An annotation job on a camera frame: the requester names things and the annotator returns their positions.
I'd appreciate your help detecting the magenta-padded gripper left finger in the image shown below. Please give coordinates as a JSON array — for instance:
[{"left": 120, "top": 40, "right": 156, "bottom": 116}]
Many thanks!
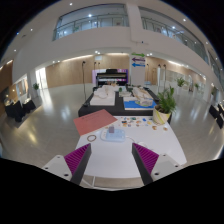
[{"left": 42, "top": 143, "right": 93, "bottom": 186}]

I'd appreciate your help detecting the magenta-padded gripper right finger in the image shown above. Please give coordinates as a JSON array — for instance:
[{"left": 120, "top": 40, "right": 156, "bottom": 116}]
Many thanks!
[{"left": 131, "top": 142, "right": 188, "bottom": 186}]

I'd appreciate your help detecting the white power strip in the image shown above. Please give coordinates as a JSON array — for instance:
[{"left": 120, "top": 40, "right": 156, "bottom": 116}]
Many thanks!
[{"left": 100, "top": 128, "right": 127, "bottom": 143}]

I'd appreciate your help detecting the white colourful sticker sheet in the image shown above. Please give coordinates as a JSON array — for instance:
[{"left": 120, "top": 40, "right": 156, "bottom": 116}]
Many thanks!
[{"left": 119, "top": 116, "right": 154, "bottom": 128}]

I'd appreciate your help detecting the pink rectangular board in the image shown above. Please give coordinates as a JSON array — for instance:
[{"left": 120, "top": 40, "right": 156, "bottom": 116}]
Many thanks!
[{"left": 73, "top": 108, "right": 119, "bottom": 137}]

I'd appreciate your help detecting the potted plant in striped pot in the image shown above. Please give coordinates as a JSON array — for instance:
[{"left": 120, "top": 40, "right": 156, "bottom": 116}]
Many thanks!
[{"left": 152, "top": 86, "right": 178, "bottom": 126}]

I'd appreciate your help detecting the blue-based architectural model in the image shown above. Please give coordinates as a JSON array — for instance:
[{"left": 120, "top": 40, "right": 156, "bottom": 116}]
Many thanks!
[{"left": 123, "top": 87, "right": 158, "bottom": 110}]

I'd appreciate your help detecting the black display platform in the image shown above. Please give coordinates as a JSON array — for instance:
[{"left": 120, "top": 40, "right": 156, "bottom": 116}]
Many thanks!
[{"left": 78, "top": 86, "right": 161, "bottom": 118}]

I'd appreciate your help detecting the white architectural model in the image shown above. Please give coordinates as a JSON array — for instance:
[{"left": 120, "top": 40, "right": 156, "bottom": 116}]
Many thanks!
[{"left": 89, "top": 85, "right": 116, "bottom": 107}]

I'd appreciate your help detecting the group of black chairs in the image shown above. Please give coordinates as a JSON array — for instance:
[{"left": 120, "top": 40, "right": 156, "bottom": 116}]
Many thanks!
[
  {"left": 3, "top": 99, "right": 37, "bottom": 123},
  {"left": 208, "top": 103, "right": 224, "bottom": 129}
]

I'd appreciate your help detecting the distant green potted plant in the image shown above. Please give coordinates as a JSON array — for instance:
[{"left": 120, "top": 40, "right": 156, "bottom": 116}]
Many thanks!
[
  {"left": 32, "top": 82, "right": 40, "bottom": 96},
  {"left": 176, "top": 77, "right": 187, "bottom": 88}
]

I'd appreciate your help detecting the black piano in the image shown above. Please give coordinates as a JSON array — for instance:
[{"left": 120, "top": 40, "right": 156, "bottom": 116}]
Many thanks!
[{"left": 95, "top": 68, "right": 129, "bottom": 87}]

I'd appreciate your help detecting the colourful arrow direction sign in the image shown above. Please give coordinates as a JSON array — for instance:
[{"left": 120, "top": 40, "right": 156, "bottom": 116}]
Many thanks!
[{"left": 130, "top": 52, "right": 147, "bottom": 68}]

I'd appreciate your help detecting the small brown ring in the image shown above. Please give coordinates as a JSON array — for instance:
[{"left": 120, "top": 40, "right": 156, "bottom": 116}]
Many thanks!
[{"left": 86, "top": 134, "right": 98, "bottom": 143}]

